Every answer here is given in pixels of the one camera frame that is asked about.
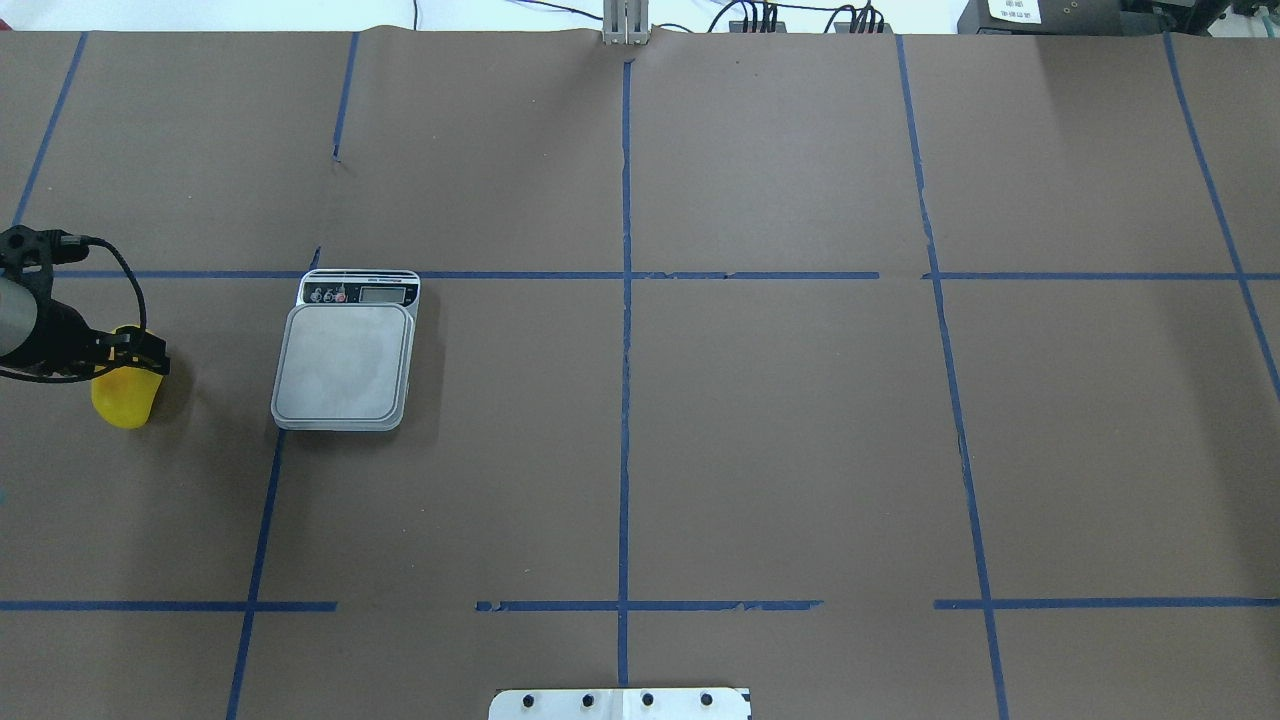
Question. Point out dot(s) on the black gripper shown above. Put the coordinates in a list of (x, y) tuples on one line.
[(62, 335)]

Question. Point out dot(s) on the yellow mango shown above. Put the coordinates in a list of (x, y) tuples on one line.
[(126, 397)]

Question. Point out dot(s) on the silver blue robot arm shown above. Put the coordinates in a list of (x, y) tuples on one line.
[(19, 350)]

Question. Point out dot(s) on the silver digital kitchen scale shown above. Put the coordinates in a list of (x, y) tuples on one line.
[(344, 364)]

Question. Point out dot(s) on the left black connector block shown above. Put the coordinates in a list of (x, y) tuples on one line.
[(750, 18)]

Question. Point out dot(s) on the black connector block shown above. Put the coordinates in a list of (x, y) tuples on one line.
[(854, 19), (750, 18)]

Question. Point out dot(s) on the right black connector block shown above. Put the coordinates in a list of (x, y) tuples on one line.
[(854, 19)]

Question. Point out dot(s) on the black box with label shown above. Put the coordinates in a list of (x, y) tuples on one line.
[(1064, 18)]

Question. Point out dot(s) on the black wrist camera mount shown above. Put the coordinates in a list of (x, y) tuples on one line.
[(28, 256)]

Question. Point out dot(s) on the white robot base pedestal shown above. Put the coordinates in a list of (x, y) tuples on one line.
[(623, 703)]

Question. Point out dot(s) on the aluminium frame post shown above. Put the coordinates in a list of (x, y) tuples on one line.
[(626, 22)]

